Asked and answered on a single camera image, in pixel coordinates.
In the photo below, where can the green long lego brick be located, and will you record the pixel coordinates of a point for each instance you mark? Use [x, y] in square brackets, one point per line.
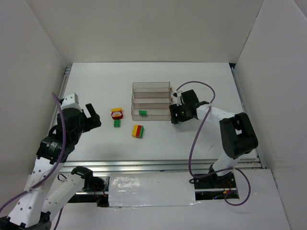
[141, 132]

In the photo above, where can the clear middle container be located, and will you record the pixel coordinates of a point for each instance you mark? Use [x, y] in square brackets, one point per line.
[151, 98]

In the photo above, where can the green sloped lego brick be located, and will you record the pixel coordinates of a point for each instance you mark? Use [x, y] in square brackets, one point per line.
[142, 113]

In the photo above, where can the clear far container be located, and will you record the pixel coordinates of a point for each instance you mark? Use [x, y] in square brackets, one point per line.
[151, 87]

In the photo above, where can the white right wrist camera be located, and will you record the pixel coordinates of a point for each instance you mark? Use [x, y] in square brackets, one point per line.
[178, 97]

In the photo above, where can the red long lego brick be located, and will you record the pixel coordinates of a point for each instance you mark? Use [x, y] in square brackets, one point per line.
[138, 131]

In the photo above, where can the yellow arch lego brick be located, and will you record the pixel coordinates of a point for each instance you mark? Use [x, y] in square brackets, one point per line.
[116, 109]

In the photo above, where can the white taped cover panel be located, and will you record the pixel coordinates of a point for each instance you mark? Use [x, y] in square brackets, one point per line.
[163, 189]

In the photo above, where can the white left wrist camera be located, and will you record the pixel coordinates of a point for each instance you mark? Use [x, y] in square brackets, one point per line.
[70, 101]

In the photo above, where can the clear container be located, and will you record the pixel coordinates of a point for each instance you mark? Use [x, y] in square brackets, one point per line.
[151, 98]
[151, 87]
[155, 112]

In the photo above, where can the red flower lego brick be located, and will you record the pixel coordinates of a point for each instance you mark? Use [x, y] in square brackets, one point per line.
[117, 115]

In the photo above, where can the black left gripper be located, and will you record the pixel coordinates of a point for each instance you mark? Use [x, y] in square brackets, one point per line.
[89, 120]

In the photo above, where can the green square lego brick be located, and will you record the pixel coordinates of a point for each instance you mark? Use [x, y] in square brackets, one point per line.
[117, 123]

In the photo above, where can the yellow long lego brick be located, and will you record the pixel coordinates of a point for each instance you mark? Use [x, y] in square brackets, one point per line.
[134, 131]

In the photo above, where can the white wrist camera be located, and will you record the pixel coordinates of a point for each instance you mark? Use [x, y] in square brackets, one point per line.
[178, 97]
[70, 101]

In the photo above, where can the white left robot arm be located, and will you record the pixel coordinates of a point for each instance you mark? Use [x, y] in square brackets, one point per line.
[36, 208]

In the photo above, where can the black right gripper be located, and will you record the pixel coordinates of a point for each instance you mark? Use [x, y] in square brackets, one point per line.
[176, 113]

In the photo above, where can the clear near container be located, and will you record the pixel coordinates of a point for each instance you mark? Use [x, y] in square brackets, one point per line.
[155, 112]

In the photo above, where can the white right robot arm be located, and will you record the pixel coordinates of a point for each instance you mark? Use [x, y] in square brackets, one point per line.
[237, 134]

